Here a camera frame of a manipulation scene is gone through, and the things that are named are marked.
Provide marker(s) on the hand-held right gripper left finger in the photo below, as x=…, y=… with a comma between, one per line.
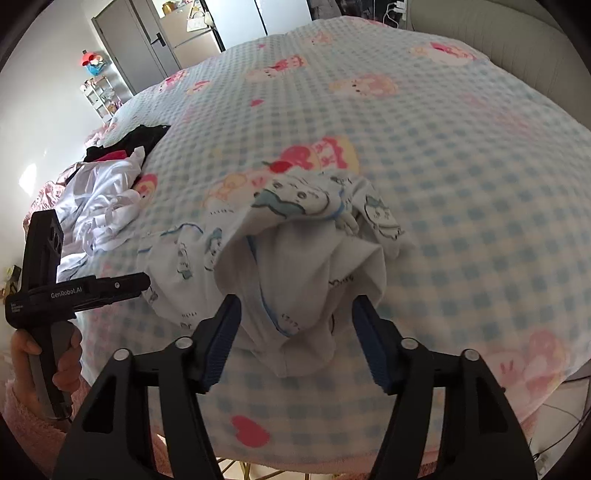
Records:
x=221, y=344

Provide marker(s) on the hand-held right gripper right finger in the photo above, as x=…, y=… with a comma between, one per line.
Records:
x=369, y=344

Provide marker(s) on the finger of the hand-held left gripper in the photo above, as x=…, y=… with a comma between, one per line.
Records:
x=122, y=286

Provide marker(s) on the white cartoon print pajama pants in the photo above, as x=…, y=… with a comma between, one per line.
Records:
x=300, y=258

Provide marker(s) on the person's left hand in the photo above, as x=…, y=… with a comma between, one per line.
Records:
x=21, y=348

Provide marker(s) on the white crumpled garment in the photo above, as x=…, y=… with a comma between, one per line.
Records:
x=106, y=194

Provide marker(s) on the red garment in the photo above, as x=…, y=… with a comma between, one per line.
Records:
x=108, y=157

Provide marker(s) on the black garment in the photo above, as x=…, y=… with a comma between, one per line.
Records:
x=143, y=136

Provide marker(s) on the cluttered shelf rack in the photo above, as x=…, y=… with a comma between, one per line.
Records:
x=99, y=97

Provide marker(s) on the checkered cartoon print blanket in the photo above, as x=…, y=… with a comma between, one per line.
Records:
x=461, y=161

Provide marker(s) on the red and blue plush toy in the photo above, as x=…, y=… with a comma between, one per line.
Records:
x=92, y=62

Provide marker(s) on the grey door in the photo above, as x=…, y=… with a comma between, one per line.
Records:
x=129, y=41

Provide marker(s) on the white refrigerator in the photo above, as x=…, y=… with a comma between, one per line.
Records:
x=194, y=46

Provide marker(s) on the white wardrobe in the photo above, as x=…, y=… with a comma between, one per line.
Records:
x=235, y=18

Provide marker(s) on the beige padded headboard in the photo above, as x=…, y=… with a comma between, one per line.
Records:
x=531, y=41

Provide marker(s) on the white wall charger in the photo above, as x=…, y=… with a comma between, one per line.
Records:
x=397, y=9

